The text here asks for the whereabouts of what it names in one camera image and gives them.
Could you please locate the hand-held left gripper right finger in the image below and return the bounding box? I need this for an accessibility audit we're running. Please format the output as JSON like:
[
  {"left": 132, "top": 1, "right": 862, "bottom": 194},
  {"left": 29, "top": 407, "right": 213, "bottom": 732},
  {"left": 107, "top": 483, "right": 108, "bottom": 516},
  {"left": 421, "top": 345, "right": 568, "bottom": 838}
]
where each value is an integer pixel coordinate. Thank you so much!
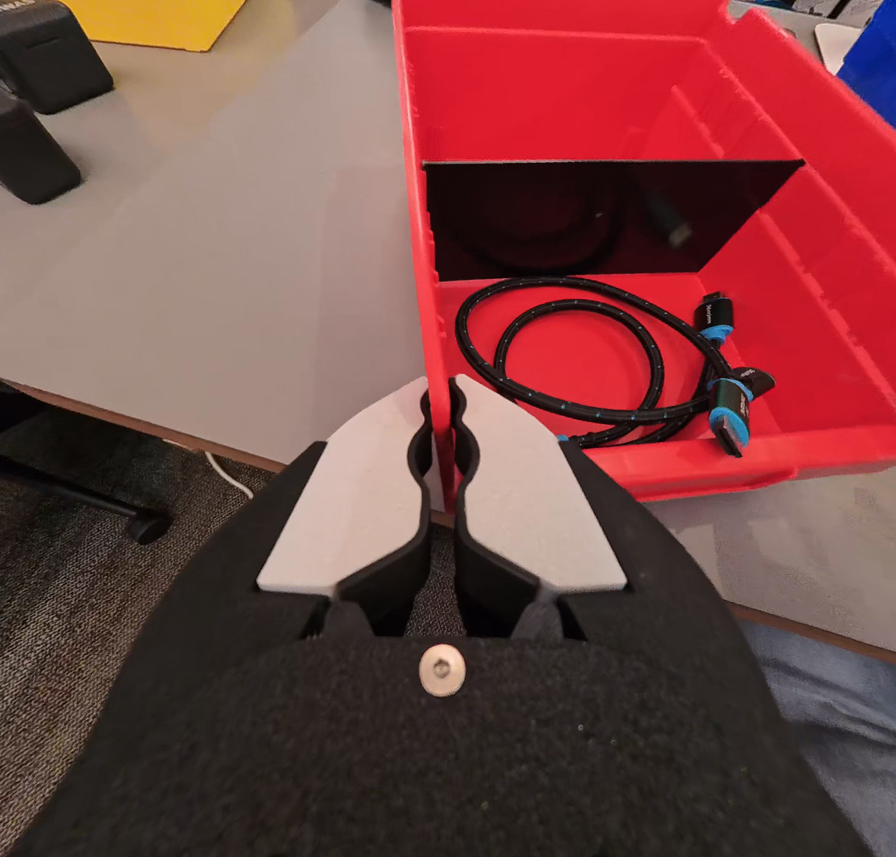
[{"left": 451, "top": 375, "right": 628, "bottom": 631}]

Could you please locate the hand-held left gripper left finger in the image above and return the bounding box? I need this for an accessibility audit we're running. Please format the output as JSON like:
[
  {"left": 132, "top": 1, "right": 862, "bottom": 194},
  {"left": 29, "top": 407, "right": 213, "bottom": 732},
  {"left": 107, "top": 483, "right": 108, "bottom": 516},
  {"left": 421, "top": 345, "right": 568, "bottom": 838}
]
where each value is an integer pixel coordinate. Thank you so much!
[{"left": 257, "top": 379, "right": 435, "bottom": 631}]

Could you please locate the red plastic bin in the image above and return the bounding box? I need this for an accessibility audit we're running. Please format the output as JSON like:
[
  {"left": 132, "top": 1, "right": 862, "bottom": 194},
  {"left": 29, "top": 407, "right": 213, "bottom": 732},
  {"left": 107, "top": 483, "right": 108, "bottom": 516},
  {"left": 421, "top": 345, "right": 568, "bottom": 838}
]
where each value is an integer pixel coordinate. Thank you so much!
[{"left": 390, "top": 0, "right": 896, "bottom": 505}]

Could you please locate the blue plastic bin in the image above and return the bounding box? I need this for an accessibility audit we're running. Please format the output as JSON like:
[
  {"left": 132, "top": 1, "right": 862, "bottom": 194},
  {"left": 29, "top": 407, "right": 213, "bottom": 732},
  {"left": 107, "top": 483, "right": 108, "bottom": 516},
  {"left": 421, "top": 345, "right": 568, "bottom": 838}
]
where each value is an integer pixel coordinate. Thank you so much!
[{"left": 840, "top": 0, "right": 896, "bottom": 130}]

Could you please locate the black chair base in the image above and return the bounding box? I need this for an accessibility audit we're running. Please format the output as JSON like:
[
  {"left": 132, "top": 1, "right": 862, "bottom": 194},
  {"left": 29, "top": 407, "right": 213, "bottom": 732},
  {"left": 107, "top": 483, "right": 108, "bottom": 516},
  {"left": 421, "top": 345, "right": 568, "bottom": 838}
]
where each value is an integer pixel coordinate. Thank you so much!
[{"left": 0, "top": 382, "right": 172, "bottom": 544}]

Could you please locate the black bin divider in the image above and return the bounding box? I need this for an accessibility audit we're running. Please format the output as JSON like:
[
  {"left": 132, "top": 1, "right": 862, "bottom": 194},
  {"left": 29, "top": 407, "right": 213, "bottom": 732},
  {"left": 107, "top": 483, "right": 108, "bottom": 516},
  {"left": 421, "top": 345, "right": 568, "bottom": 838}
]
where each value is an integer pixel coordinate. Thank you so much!
[{"left": 423, "top": 158, "right": 807, "bottom": 284}]

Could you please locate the yellow plastic bin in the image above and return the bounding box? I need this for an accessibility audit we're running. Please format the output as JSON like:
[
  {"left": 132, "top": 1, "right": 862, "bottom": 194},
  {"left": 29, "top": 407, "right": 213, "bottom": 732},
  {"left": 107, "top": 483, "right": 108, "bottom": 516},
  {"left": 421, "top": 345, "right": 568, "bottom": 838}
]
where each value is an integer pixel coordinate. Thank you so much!
[{"left": 42, "top": 0, "right": 274, "bottom": 53}]

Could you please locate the white floor cable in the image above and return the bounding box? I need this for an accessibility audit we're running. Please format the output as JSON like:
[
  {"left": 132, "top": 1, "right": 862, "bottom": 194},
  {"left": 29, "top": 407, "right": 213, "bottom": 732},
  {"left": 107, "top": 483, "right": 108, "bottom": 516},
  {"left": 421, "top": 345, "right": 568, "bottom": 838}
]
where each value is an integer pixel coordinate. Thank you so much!
[{"left": 161, "top": 438, "right": 264, "bottom": 504}]

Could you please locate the black braided cable green plug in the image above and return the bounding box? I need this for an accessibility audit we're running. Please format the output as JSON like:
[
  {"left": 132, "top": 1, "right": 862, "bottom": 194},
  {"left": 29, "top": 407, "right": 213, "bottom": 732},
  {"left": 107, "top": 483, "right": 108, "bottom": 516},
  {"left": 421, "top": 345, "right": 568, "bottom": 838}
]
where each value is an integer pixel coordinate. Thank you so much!
[{"left": 453, "top": 277, "right": 778, "bottom": 459}]

